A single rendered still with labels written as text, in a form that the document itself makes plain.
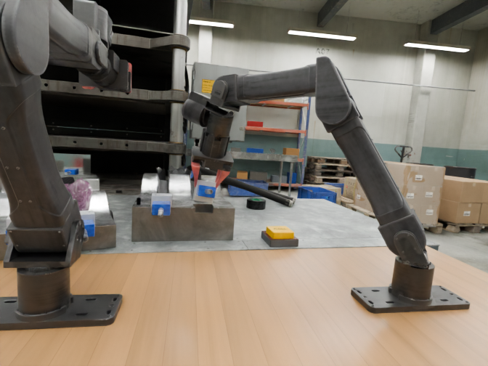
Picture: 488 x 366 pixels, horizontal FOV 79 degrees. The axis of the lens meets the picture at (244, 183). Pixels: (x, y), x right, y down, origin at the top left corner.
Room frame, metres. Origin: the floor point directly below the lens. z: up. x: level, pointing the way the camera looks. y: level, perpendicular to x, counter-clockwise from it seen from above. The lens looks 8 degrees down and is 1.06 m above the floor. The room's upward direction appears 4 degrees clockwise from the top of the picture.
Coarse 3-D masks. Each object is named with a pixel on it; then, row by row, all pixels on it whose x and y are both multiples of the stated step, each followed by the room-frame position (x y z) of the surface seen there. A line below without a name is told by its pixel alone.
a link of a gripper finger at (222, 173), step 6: (204, 162) 0.71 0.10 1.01; (210, 162) 0.71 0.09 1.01; (216, 162) 0.72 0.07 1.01; (216, 168) 0.72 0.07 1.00; (222, 168) 0.73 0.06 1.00; (228, 168) 0.73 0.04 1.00; (216, 174) 0.79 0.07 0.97; (222, 174) 0.74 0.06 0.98; (228, 174) 0.74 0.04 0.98; (216, 180) 0.78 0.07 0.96; (222, 180) 0.75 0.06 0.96; (216, 186) 0.76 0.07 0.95
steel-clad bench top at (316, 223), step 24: (0, 192) 1.17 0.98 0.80; (120, 216) 0.93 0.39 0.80; (240, 216) 1.04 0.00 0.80; (264, 216) 1.06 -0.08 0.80; (288, 216) 1.09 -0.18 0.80; (312, 216) 1.12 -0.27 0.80; (336, 216) 1.14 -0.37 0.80; (360, 216) 1.17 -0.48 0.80; (120, 240) 0.71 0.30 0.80; (216, 240) 0.76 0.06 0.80; (240, 240) 0.77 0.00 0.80; (312, 240) 0.82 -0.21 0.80; (336, 240) 0.83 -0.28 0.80; (360, 240) 0.85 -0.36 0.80
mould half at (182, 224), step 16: (144, 176) 1.00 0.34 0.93; (176, 176) 1.03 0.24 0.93; (208, 176) 1.07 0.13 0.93; (144, 192) 0.92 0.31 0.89; (176, 192) 0.95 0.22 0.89; (144, 208) 0.72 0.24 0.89; (176, 208) 0.74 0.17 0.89; (192, 208) 0.75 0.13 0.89; (224, 208) 0.77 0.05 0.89; (144, 224) 0.72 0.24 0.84; (160, 224) 0.73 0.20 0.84; (176, 224) 0.74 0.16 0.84; (192, 224) 0.75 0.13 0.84; (208, 224) 0.76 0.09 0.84; (224, 224) 0.77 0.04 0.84; (144, 240) 0.72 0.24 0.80; (160, 240) 0.73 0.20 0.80; (176, 240) 0.74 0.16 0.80; (192, 240) 0.75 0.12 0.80
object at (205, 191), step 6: (198, 180) 0.76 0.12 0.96; (198, 186) 0.73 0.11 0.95; (204, 186) 0.72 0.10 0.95; (210, 186) 0.77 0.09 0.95; (198, 192) 0.72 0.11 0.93; (204, 192) 0.72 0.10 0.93; (210, 192) 0.69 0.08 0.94; (198, 198) 0.75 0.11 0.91; (204, 198) 0.76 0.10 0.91; (210, 198) 0.76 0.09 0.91
